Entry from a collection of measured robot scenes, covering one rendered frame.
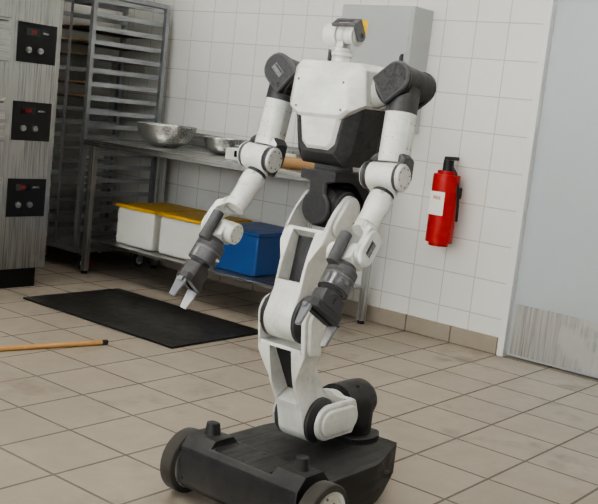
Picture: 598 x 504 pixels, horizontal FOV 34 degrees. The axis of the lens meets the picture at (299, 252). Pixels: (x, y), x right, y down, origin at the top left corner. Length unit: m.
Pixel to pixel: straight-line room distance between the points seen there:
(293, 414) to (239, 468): 0.25
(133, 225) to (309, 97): 3.61
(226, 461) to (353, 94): 1.13
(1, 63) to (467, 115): 2.60
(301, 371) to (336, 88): 0.83
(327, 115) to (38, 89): 3.27
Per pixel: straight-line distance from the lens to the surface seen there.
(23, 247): 5.99
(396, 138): 2.79
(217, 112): 6.77
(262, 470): 2.89
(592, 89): 5.37
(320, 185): 2.92
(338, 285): 2.60
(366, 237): 2.65
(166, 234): 6.18
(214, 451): 3.00
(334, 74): 2.87
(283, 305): 2.89
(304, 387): 2.99
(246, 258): 5.74
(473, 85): 5.64
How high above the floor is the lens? 1.22
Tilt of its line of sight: 8 degrees down
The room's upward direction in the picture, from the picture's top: 6 degrees clockwise
